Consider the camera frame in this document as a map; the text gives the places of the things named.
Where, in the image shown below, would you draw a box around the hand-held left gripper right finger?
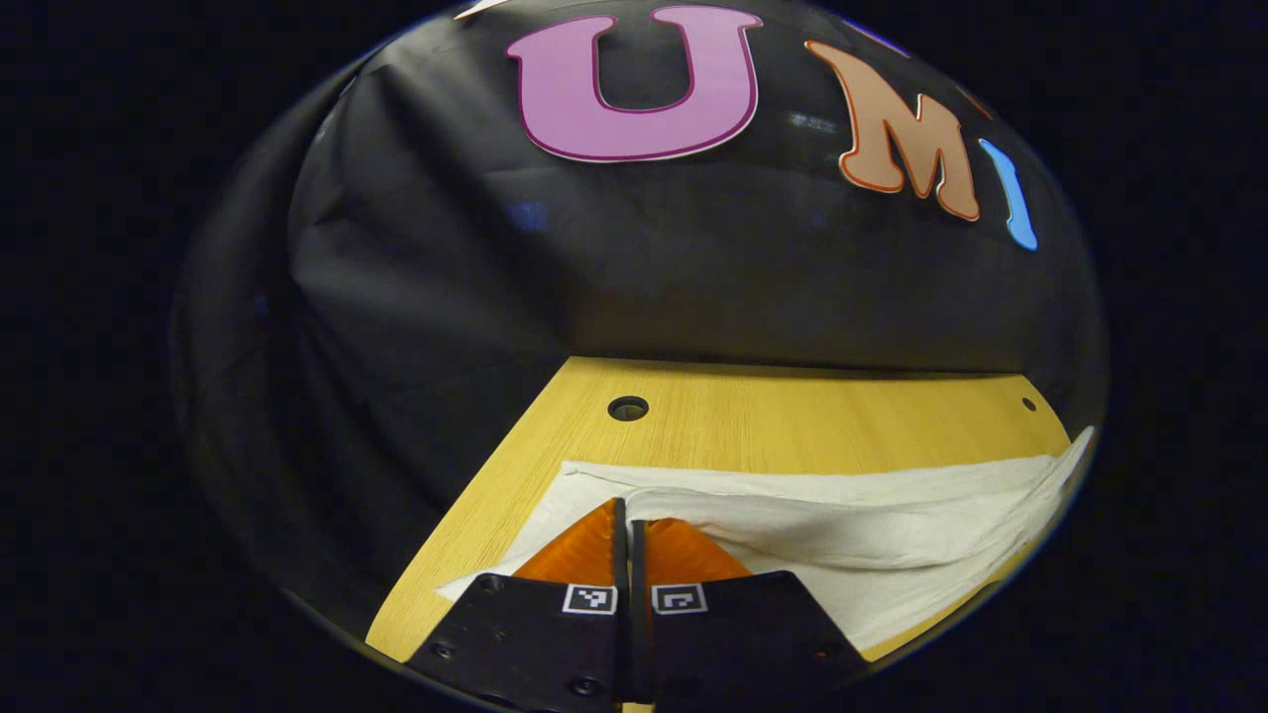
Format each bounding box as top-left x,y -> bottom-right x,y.
630,517 -> 869,706

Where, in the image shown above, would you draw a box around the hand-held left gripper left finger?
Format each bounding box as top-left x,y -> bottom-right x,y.
408,498 -> 632,713

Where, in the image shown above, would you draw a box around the white jeans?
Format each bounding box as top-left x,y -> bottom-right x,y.
436,426 -> 1096,657

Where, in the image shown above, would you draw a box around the black backdrop cloth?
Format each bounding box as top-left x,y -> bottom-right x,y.
173,0 -> 1110,635

